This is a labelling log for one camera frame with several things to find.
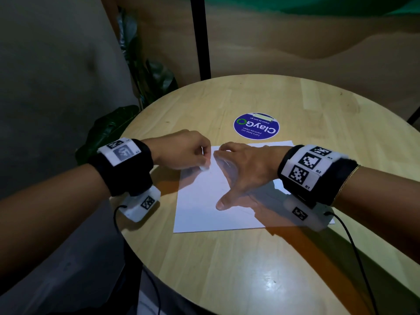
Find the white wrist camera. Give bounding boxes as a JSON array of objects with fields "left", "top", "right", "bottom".
[
  {"left": 283, "top": 195, "right": 335, "bottom": 232},
  {"left": 119, "top": 185, "right": 161, "bottom": 223}
]

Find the black right camera cable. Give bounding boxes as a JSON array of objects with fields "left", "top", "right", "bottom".
[{"left": 325, "top": 211, "right": 380, "bottom": 315}]

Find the person's right forearm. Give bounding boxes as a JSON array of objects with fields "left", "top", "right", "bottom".
[{"left": 333, "top": 165, "right": 420, "bottom": 266}]

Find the round wooden table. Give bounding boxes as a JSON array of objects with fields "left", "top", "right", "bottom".
[{"left": 110, "top": 74, "right": 420, "bottom": 315}]

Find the black wristband with markers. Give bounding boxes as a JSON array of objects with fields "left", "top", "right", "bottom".
[
  {"left": 88, "top": 137, "right": 154, "bottom": 197},
  {"left": 277, "top": 144, "right": 359, "bottom": 207}
]

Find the round blue sticker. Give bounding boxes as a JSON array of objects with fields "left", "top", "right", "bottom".
[{"left": 233, "top": 112, "right": 280, "bottom": 140}]

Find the black left camera cable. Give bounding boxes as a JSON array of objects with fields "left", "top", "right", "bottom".
[{"left": 113, "top": 205, "right": 161, "bottom": 315}]

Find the person's left hand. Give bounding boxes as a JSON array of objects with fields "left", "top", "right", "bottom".
[{"left": 143, "top": 129, "right": 212, "bottom": 171}]

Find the black camera cable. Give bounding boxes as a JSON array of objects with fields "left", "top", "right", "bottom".
[
  {"left": 325, "top": 211, "right": 380, "bottom": 315},
  {"left": 113, "top": 205, "right": 161, "bottom": 315}
]

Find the black right wristband with markers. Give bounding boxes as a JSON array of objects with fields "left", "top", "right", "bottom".
[{"left": 277, "top": 144, "right": 359, "bottom": 207}]

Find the person's right hand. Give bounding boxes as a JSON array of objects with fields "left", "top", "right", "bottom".
[{"left": 213, "top": 142, "right": 294, "bottom": 211}]

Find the black vertical pole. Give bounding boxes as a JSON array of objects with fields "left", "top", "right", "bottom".
[{"left": 190, "top": 0, "right": 212, "bottom": 81}]

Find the person's left forearm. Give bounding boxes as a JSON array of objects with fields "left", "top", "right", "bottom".
[{"left": 0, "top": 164, "right": 111, "bottom": 279}]

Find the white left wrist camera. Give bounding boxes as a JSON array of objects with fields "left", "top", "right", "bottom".
[{"left": 119, "top": 185, "right": 161, "bottom": 223}]

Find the white paper sheet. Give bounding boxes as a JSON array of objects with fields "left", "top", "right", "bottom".
[{"left": 173, "top": 140, "right": 335, "bottom": 233}]

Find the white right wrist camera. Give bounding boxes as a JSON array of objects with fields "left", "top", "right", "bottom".
[{"left": 283, "top": 195, "right": 335, "bottom": 232}]

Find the black slanted metal bar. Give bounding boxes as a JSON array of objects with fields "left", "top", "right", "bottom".
[{"left": 406, "top": 106, "right": 420, "bottom": 126}]

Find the wooden panel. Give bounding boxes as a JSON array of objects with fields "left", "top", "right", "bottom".
[{"left": 100, "top": 0, "right": 420, "bottom": 122}]

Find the dark green leafy plant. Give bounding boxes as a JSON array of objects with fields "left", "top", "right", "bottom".
[{"left": 74, "top": 6, "right": 179, "bottom": 166}]

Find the thin gold bracelet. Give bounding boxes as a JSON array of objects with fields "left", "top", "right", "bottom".
[{"left": 334, "top": 164, "right": 361, "bottom": 202}]

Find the black left wristband with markers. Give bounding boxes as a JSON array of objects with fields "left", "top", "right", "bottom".
[{"left": 88, "top": 137, "right": 154, "bottom": 197}]

